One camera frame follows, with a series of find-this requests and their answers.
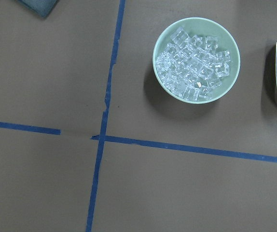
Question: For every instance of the green bowl of ice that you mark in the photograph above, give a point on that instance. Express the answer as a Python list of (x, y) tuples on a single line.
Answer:
[(196, 60)]

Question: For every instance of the grey folded cloth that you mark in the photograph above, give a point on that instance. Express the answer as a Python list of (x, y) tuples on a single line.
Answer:
[(40, 7)]

